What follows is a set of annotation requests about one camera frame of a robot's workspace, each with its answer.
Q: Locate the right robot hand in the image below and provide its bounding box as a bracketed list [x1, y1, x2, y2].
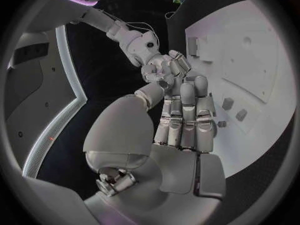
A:
[140, 49, 192, 90]

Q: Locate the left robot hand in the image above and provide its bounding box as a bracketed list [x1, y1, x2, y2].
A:
[82, 74, 227, 225]

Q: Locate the large grey block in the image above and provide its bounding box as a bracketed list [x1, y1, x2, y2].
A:
[187, 36, 199, 56]

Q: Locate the white task board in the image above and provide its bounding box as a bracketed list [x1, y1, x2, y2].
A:
[184, 0, 299, 179]

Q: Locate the short grey cylinder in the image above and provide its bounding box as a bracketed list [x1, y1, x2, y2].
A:
[235, 108, 249, 122]
[221, 97, 235, 111]

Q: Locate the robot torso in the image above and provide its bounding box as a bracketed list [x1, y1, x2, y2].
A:
[4, 0, 132, 179]

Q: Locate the white cable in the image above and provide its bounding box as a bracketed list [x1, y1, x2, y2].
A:
[100, 9, 162, 49]

